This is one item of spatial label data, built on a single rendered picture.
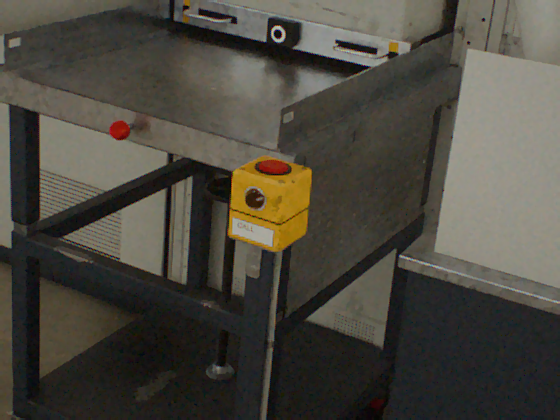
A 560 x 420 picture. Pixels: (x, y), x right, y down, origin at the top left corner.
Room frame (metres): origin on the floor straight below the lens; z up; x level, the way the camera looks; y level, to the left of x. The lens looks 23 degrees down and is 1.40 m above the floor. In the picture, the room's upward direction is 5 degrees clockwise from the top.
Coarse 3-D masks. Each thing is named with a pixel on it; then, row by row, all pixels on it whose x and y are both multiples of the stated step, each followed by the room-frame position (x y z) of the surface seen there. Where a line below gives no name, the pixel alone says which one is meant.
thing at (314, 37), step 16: (176, 0) 2.19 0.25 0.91; (208, 0) 2.15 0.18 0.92; (176, 16) 2.19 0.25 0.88; (208, 16) 2.15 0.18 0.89; (224, 16) 2.14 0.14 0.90; (240, 16) 2.12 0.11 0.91; (256, 16) 2.10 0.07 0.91; (272, 16) 2.08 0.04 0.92; (288, 16) 2.07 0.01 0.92; (240, 32) 2.11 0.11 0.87; (256, 32) 2.10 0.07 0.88; (304, 32) 2.04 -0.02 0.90; (320, 32) 2.03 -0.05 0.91; (336, 32) 2.01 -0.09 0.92; (352, 32) 1.99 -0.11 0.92; (304, 48) 2.04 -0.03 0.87; (320, 48) 2.03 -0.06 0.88; (352, 48) 1.99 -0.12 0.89; (368, 48) 1.98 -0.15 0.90; (400, 48) 1.95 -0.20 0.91; (368, 64) 1.97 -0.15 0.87
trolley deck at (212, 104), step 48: (144, 48) 2.02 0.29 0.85; (192, 48) 2.06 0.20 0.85; (240, 48) 2.09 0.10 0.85; (288, 48) 2.13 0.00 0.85; (0, 96) 1.78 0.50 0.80; (48, 96) 1.73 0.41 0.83; (96, 96) 1.69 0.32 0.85; (144, 96) 1.72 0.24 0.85; (192, 96) 1.74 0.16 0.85; (240, 96) 1.77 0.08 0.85; (288, 96) 1.80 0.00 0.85; (432, 96) 1.96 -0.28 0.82; (144, 144) 1.63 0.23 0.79; (192, 144) 1.58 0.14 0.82; (240, 144) 1.54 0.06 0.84; (336, 144) 1.61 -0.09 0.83
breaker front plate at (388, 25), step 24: (240, 0) 2.13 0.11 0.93; (264, 0) 2.10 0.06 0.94; (288, 0) 2.08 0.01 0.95; (312, 0) 2.05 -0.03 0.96; (336, 0) 2.03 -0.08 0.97; (360, 0) 2.00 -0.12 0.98; (384, 0) 1.98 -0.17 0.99; (336, 24) 2.02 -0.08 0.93; (360, 24) 2.00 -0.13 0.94; (384, 24) 1.98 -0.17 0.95
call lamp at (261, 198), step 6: (252, 186) 1.26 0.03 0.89; (246, 192) 1.26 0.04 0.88; (252, 192) 1.25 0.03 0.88; (258, 192) 1.25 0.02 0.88; (246, 198) 1.25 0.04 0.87; (252, 198) 1.24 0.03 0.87; (258, 198) 1.24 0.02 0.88; (264, 198) 1.25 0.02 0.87; (252, 204) 1.24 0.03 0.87; (258, 204) 1.24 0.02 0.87; (264, 204) 1.25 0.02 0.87; (252, 210) 1.26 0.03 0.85; (258, 210) 1.25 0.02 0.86
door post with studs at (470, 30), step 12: (468, 0) 2.10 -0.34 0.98; (480, 0) 2.08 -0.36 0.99; (468, 12) 2.09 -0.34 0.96; (480, 12) 2.08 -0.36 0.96; (456, 24) 2.11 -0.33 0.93; (468, 24) 2.09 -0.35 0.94; (480, 24) 2.08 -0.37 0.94; (456, 36) 2.10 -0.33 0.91; (468, 36) 2.09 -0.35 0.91; (480, 36) 2.08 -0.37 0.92; (456, 48) 2.10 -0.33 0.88; (480, 48) 2.07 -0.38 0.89; (456, 60) 2.10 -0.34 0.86; (456, 108) 2.09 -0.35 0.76; (444, 180) 2.09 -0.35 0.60
